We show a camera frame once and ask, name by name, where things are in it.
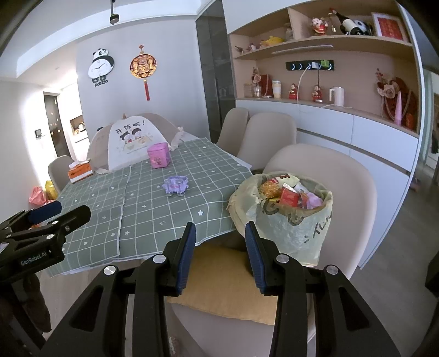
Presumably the white charger cable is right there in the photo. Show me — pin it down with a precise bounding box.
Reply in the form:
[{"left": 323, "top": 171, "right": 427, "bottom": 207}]
[{"left": 297, "top": 65, "right": 354, "bottom": 110}]

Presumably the red gold wall ornament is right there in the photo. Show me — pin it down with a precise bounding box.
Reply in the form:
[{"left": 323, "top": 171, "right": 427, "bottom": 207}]
[{"left": 130, "top": 44, "right": 158, "bottom": 101}]

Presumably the black power strip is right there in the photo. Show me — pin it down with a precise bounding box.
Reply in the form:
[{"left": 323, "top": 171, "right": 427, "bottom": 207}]
[{"left": 286, "top": 60, "right": 334, "bottom": 72}]

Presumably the dark door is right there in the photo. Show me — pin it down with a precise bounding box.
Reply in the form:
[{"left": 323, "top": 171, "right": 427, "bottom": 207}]
[{"left": 44, "top": 93, "right": 72, "bottom": 160}]

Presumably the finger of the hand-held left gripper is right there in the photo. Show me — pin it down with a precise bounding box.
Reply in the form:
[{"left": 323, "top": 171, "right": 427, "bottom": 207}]
[
  {"left": 38, "top": 205, "right": 91, "bottom": 237},
  {"left": 0, "top": 201, "right": 63, "bottom": 234}
]

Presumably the orange tissue box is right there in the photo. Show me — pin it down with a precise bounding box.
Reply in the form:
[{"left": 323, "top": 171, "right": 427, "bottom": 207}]
[{"left": 67, "top": 161, "right": 94, "bottom": 183}]

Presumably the white crumpled cloth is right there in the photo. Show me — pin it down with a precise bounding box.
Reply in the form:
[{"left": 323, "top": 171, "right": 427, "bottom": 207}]
[{"left": 171, "top": 126, "right": 188, "bottom": 149}]

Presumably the pink gift bag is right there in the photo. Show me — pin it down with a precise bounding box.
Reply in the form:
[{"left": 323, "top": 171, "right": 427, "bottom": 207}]
[{"left": 29, "top": 186, "right": 49, "bottom": 208}]

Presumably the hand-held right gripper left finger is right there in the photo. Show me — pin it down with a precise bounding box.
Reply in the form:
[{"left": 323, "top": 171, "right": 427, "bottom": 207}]
[{"left": 44, "top": 222, "right": 197, "bottom": 357}]

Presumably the wine bottle with panda holder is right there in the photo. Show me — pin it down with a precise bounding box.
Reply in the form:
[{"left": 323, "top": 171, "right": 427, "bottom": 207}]
[{"left": 329, "top": 9, "right": 374, "bottom": 35}]

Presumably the large dried flower bouquet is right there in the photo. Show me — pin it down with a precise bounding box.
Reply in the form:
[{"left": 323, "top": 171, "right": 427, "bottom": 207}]
[{"left": 375, "top": 69, "right": 417, "bottom": 122}]

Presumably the beige dining chair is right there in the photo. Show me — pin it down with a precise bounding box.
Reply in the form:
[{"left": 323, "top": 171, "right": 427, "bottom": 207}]
[
  {"left": 217, "top": 107, "right": 250, "bottom": 148},
  {"left": 48, "top": 155, "right": 74, "bottom": 193},
  {"left": 144, "top": 113, "right": 179, "bottom": 141},
  {"left": 237, "top": 113, "right": 297, "bottom": 170},
  {"left": 168, "top": 143, "right": 378, "bottom": 357}
]

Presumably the pink tin box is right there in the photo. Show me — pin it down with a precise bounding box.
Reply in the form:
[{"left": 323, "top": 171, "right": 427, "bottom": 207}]
[{"left": 147, "top": 143, "right": 171, "bottom": 169}]

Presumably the white sideboard cabinet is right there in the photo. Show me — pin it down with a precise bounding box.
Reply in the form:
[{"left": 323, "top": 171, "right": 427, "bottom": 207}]
[{"left": 236, "top": 98, "right": 421, "bottom": 268}]

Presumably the small bouquet with red bag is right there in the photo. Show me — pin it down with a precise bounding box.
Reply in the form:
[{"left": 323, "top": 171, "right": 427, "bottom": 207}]
[{"left": 251, "top": 67, "right": 271, "bottom": 98}]

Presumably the yellow snack packet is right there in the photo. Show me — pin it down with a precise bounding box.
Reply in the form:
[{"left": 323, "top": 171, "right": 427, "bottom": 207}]
[{"left": 261, "top": 180, "right": 280, "bottom": 199}]

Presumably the panda wall clock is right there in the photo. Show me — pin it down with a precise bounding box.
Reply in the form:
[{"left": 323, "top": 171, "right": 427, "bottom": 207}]
[{"left": 88, "top": 48, "right": 114, "bottom": 88}]

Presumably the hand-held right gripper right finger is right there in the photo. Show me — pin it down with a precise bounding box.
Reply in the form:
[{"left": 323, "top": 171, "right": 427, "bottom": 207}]
[{"left": 245, "top": 221, "right": 400, "bottom": 357}]

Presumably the red framed picture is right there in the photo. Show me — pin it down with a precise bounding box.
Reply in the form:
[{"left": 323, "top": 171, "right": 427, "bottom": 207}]
[{"left": 371, "top": 12, "right": 409, "bottom": 42}]

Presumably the dark glass cabinet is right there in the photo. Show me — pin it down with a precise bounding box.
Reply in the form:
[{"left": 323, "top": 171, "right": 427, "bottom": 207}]
[{"left": 195, "top": 0, "right": 237, "bottom": 145}]

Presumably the red white figurine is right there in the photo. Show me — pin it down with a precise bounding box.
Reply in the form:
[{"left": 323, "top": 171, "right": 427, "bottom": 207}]
[{"left": 310, "top": 17, "right": 328, "bottom": 35}]

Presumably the purple carriage toy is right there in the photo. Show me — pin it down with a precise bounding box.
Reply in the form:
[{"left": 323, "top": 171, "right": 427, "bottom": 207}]
[{"left": 163, "top": 176, "right": 190, "bottom": 197}]

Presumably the yellowish plastic bag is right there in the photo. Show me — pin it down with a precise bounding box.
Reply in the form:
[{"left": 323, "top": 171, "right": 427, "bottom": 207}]
[{"left": 227, "top": 172, "right": 333, "bottom": 267}]

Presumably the wooden wall shelf unit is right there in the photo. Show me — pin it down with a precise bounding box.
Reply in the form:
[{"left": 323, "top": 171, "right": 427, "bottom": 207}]
[{"left": 227, "top": 0, "right": 424, "bottom": 140}]

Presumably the yellow seat cushion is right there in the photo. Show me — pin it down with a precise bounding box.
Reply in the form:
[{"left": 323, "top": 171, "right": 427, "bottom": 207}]
[{"left": 167, "top": 245, "right": 278, "bottom": 325}]

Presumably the wall niche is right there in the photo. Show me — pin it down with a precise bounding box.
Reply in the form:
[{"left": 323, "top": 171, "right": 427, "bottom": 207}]
[{"left": 69, "top": 115, "right": 86, "bottom": 134}]

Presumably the mesh food cover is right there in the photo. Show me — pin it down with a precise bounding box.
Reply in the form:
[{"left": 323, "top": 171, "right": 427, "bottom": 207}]
[{"left": 87, "top": 113, "right": 170, "bottom": 172}]

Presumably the green checked tablecloth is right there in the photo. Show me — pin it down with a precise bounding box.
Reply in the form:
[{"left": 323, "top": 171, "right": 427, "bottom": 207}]
[{"left": 46, "top": 137, "right": 254, "bottom": 277}]

